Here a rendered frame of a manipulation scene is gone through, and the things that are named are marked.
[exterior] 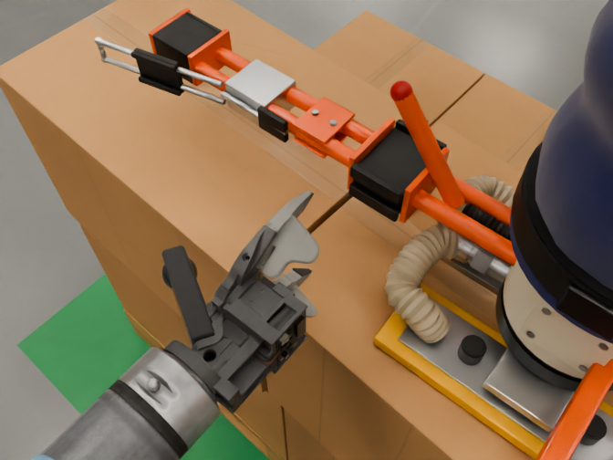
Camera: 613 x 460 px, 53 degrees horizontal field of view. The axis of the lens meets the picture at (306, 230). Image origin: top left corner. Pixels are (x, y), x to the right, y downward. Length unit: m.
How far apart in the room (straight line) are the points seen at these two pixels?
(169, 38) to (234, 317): 0.44
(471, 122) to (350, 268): 0.84
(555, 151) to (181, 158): 0.57
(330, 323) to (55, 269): 1.39
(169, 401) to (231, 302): 0.11
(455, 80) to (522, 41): 1.12
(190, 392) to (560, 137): 0.37
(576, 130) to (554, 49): 2.27
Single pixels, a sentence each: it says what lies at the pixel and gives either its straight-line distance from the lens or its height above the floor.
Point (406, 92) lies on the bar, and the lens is 0.65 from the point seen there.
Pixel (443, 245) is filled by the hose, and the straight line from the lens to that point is 0.73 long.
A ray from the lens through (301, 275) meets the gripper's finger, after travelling 0.71.
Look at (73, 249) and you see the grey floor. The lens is 2.07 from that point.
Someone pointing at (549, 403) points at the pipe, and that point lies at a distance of 0.72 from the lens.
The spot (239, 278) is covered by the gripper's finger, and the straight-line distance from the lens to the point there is 0.59.
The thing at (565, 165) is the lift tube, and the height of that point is 1.28.
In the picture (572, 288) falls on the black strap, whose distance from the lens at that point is 0.53.
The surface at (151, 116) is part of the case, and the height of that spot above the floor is 0.94.
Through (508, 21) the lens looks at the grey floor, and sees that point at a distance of 2.85.
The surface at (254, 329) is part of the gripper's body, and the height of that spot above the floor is 1.11.
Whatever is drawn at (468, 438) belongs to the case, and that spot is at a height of 0.94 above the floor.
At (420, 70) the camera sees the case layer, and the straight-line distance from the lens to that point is 1.68.
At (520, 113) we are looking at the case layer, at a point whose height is 0.54.
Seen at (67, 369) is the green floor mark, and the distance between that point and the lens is 1.88.
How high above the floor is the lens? 1.63
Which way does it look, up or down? 56 degrees down
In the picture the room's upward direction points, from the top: straight up
